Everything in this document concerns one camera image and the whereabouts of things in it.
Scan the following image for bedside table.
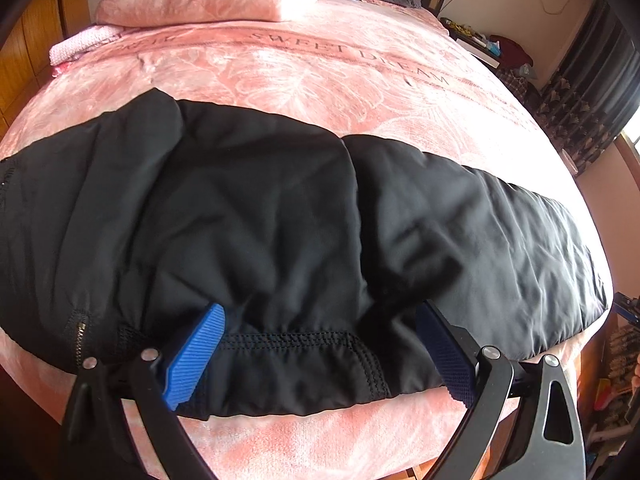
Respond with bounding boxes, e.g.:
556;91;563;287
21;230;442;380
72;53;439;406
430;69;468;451
439;18;500;70

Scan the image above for wooden wardrobe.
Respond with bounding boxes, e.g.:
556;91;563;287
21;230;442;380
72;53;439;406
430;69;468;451
1;0;91;133

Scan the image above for clothes pile on chair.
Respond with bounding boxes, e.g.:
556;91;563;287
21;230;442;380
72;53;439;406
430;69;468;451
488;35;536;104

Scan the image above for pink bed blanket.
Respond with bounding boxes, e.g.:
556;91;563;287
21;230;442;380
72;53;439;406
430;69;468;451
1;0;613;479

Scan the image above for dark patterned curtain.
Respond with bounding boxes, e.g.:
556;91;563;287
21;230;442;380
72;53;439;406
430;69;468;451
535;0;639;174

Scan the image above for black pants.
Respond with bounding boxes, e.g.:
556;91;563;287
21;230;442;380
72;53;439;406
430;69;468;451
1;89;611;419

